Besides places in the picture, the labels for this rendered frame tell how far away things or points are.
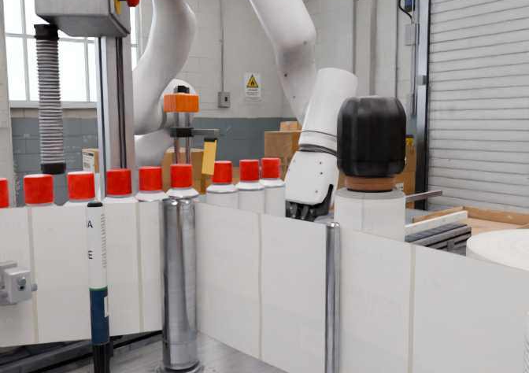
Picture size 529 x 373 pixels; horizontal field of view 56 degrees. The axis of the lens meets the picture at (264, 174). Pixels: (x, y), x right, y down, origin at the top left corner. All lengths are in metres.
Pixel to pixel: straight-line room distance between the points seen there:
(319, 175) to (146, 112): 0.51
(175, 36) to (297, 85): 0.31
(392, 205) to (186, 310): 0.25
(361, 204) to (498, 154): 4.68
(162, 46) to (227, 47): 6.01
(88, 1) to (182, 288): 0.39
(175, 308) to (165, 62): 0.77
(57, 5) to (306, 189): 0.50
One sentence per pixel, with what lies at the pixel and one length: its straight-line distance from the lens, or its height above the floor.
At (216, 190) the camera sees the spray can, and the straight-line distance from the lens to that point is 0.79.
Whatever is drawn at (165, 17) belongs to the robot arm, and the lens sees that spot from 1.17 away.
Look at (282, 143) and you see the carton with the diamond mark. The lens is 1.38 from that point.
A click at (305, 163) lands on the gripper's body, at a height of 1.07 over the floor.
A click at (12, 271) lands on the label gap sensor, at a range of 0.53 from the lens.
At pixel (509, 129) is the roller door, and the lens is 5.19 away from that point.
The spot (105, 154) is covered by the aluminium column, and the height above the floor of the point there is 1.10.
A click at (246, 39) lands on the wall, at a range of 7.40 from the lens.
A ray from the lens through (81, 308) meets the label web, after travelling 0.58.
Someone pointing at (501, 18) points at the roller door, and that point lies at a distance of 5.32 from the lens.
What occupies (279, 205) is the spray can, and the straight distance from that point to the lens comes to 0.86.
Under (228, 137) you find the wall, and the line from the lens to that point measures 7.14.
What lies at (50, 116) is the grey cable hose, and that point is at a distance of 0.77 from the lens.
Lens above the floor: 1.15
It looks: 6 degrees down
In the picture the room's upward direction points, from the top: straight up
